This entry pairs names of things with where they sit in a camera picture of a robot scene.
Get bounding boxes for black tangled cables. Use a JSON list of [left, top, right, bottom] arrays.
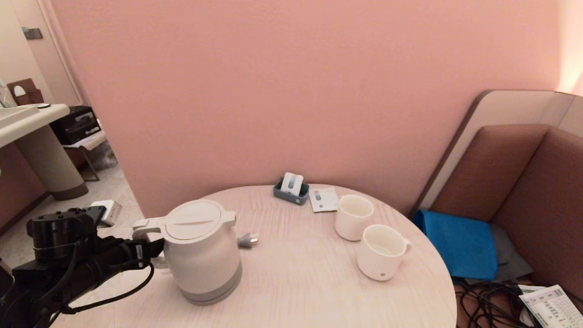
[[455, 277, 583, 328]]

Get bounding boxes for black box appliance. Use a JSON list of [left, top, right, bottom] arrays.
[[49, 105, 102, 146]]

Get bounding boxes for white ribbed mug with logo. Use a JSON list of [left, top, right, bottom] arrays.
[[356, 224, 412, 282]]

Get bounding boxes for printed white paper sheet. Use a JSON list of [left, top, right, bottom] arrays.
[[518, 284, 583, 328]]

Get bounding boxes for teal sachet holder tray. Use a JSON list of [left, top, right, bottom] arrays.
[[273, 179, 310, 206]]

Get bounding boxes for clear plastic bag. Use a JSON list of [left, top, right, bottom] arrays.
[[84, 140, 118, 172]]

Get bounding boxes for brown upholstered sofa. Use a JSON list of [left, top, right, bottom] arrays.
[[412, 124, 583, 328]]

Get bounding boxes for brown tissue box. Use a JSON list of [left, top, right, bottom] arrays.
[[7, 78, 45, 107]]

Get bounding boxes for small beige metal-legged bench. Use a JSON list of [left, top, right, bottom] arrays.
[[61, 131, 108, 182]]

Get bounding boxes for white pedestal counter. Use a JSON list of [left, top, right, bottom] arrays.
[[0, 103, 90, 201]]

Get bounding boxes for grey folded cloth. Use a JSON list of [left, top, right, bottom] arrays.
[[490, 223, 534, 284]]

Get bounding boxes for white electric kettle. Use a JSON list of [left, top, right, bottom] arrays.
[[132, 199, 243, 306]]

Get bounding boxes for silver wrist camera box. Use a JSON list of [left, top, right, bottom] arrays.
[[90, 200, 123, 227]]

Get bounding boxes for beige headboard panel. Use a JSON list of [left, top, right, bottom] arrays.
[[412, 89, 583, 215]]

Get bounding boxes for plain white ribbed mug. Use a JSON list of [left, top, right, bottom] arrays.
[[335, 195, 375, 242]]

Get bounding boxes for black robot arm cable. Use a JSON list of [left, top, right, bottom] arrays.
[[59, 261, 156, 316]]

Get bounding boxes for grey round kettle base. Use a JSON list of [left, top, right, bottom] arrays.
[[179, 273, 243, 306]]

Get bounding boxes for blue folded cloth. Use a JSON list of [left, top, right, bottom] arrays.
[[412, 209, 499, 281]]

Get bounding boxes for flat white square packet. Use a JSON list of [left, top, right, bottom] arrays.
[[308, 187, 340, 214]]

